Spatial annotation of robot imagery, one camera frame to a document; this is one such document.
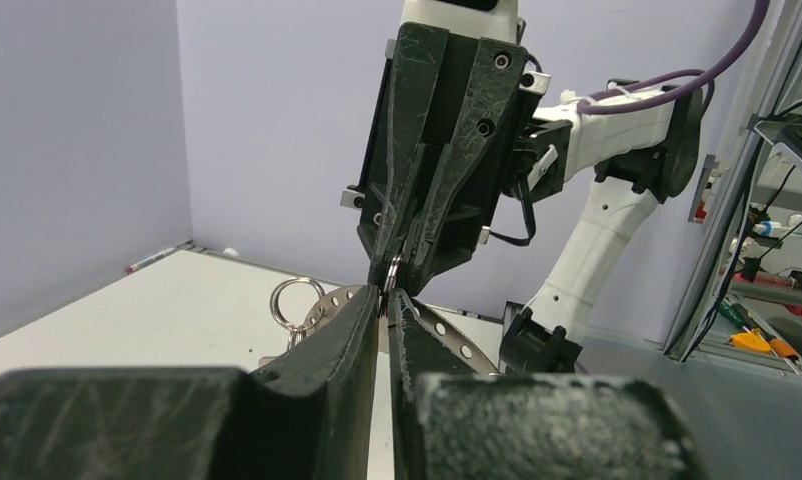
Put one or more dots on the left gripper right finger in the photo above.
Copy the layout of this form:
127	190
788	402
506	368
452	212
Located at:
450	422

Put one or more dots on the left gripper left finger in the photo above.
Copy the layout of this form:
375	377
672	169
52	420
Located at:
304	415

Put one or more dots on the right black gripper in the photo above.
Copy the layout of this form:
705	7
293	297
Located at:
450	135

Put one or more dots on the small metal keyring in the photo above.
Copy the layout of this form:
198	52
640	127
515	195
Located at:
392	273

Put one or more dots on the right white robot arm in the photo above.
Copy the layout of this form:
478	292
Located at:
640	160

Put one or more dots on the marker pen at wall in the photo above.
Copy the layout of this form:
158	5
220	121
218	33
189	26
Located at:
141	264

